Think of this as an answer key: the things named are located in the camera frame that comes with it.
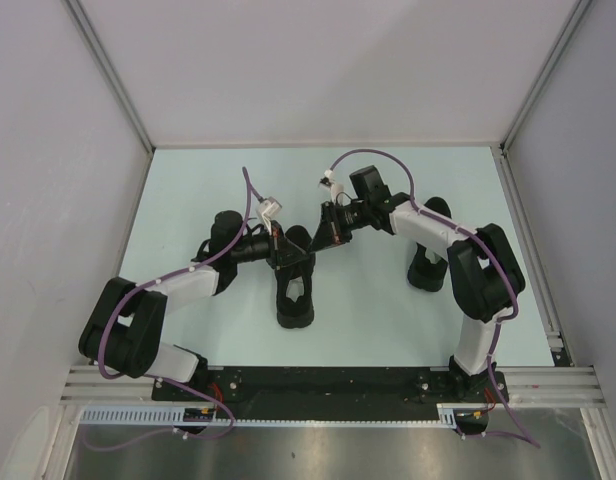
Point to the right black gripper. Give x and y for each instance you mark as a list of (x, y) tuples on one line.
[(330, 231)]

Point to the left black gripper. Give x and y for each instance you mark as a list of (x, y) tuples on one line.
[(281, 251)]

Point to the black sneaker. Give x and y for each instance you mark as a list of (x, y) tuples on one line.
[(427, 270), (293, 297)]

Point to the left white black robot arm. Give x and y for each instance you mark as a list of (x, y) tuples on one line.
[(123, 333)]

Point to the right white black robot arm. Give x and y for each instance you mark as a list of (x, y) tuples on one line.
[(485, 277)]

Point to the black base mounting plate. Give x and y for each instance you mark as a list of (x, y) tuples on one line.
[(343, 393)]

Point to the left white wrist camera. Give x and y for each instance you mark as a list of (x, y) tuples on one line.
[(267, 210)]

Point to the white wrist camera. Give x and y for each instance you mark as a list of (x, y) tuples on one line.
[(267, 210), (328, 183)]

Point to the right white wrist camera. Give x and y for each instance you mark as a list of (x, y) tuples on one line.
[(328, 183)]

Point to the white slotted cable duct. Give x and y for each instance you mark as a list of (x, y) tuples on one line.
[(180, 417)]

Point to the right aluminium side rail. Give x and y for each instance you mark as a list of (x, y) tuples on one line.
[(550, 318)]

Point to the aluminium frame rail front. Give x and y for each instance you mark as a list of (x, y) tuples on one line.
[(537, 387)]

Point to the left aluminium corner post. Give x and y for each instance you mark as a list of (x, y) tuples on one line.
[(94, 45)]

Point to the aluminium corner post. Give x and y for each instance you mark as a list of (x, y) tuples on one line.
[(568, 31), (94, 45)]

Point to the right aluminium corner post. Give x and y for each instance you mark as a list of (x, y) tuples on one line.
[(568, 31)]

